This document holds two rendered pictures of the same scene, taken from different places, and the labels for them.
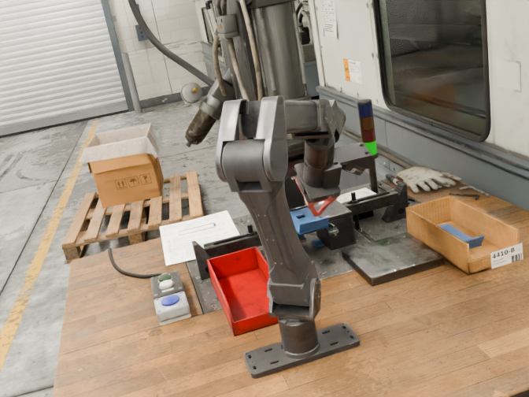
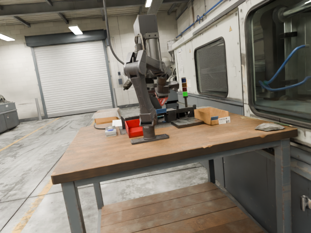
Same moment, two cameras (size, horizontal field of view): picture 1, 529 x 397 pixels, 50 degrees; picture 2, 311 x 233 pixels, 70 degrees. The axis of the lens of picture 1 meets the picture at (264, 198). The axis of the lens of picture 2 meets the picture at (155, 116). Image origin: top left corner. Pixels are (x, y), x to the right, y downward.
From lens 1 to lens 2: 39 cm
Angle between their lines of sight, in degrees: 10
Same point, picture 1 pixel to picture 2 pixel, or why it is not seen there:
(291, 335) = (146, 131)
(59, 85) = (89, 98)
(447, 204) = (208, 110)
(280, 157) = (143, 67)
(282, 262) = (143, 105)
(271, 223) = (140, 89)
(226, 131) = (127, 59)
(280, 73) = not seen: hidden behind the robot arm
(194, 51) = not seen: hidden behind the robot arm
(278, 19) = (152, 43)
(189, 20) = not seen: hidden behind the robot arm
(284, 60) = (154, 56)
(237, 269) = (134, 125)
